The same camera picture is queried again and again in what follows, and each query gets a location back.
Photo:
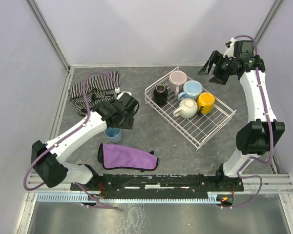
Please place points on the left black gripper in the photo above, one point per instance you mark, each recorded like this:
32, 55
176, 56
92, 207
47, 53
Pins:
124, 121

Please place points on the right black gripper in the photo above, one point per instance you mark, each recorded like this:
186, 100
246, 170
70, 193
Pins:
218, 67

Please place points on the small blue tumbler cup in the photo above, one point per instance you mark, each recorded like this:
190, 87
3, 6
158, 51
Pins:
113, 134

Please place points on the light blue mug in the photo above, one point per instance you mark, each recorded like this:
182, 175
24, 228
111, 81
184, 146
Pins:
191, 89

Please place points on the yellow mug black handle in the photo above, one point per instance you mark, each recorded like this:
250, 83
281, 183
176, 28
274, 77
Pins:
205, 103

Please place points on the black cup white interior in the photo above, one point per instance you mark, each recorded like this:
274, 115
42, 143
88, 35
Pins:
160, 94

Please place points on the pink mug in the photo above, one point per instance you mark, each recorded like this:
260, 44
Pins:
176, 81

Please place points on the white speckled mug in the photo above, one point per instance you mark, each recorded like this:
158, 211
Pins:
187, 108

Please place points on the white wire dish rack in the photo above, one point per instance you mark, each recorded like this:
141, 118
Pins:
197, 129

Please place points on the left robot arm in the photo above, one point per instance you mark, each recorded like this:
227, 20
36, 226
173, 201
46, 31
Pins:
49, 159

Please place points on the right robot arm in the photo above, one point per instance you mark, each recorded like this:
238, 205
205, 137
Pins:
257, 139

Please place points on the purple cloth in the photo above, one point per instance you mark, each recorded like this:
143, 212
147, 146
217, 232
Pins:
113, 156

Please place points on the striped cloth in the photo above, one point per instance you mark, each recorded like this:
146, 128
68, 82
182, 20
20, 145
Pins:
98, 88

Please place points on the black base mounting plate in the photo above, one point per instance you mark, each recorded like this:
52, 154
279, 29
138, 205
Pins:
162, 186

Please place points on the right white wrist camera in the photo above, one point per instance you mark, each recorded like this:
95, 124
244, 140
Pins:
230, 48

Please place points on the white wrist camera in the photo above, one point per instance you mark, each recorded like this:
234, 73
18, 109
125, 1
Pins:
119, 93
230, 48

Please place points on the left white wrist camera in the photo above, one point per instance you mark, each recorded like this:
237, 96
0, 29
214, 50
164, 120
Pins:
119, 93

